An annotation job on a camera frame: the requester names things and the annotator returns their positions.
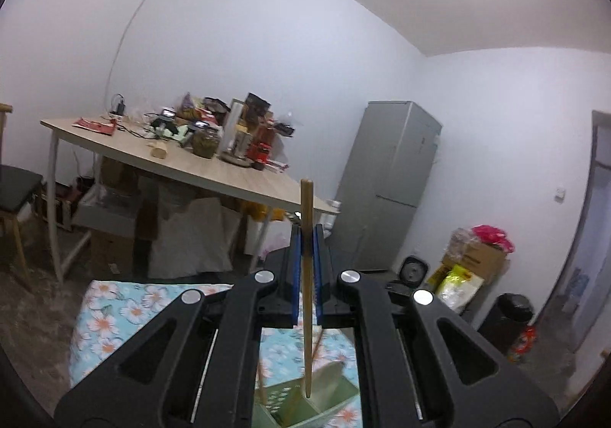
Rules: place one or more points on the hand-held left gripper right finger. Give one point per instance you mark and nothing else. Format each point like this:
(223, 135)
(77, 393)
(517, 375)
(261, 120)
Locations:
(318, 275)

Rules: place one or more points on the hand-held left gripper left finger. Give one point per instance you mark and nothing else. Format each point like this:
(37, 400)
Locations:
(297, 275)

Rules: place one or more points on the bamboo chopstick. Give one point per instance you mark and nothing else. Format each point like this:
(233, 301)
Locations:
(308, 241)
(319, 344)
(260, 380)

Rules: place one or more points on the green plastic utensil holder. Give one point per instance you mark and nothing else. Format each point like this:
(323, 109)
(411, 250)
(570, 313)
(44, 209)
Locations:
(329, 392)

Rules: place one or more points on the black rice cooker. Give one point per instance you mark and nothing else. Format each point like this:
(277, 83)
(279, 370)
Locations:
(413, 271)

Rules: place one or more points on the white cloth sack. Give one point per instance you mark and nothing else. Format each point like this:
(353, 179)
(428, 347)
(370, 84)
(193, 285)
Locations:
(191, 237)

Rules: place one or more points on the grey refrigerator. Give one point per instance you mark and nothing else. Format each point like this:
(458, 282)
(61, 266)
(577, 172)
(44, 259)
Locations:
(382, 170)

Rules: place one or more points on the yellow plastic bag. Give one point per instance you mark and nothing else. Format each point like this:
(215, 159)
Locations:
(453, 284)

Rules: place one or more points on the light wooden table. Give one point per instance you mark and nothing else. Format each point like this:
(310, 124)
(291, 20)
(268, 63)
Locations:
(200, 170)

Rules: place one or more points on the brown cardboard box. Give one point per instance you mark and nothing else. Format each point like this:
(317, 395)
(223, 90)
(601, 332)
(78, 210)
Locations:
(477, 261)

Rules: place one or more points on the glass pickle jar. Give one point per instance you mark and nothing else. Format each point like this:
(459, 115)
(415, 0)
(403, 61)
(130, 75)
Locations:
(206, 142)

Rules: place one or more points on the dark brown paper bag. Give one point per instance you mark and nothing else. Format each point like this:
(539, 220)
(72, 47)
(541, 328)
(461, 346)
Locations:
(256, 105)

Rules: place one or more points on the pink plastic bag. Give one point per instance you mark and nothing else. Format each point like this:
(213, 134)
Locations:
(491, 237)

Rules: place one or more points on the blue floral tablecloth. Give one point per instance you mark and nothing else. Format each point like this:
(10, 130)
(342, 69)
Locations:
(119, 313)

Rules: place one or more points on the small wooden block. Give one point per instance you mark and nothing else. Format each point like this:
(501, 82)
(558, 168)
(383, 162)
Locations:
(160, 150)

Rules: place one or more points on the cardboard box with label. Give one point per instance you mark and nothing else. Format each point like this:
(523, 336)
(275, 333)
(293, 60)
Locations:
(112, 256)

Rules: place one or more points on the black trash bin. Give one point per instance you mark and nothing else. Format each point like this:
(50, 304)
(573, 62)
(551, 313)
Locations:
(506, 320)

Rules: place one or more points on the orange red bag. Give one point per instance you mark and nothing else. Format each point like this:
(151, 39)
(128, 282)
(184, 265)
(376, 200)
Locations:
(522, 342)

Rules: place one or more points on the black power adapter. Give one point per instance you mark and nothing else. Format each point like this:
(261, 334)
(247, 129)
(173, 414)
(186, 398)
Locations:
(119, 108)

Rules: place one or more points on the red flat packet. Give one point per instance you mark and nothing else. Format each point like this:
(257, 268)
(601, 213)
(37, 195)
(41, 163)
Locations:
(95, 125)

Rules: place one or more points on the wooden chair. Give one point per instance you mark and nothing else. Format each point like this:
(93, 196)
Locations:
(14, 189)

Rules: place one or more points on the white wall switch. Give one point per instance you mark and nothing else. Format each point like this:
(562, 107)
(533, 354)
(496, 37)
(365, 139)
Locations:
(561, 194)

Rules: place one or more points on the grey door frame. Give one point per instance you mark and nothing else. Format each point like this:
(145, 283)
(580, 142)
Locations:
(589, 218)

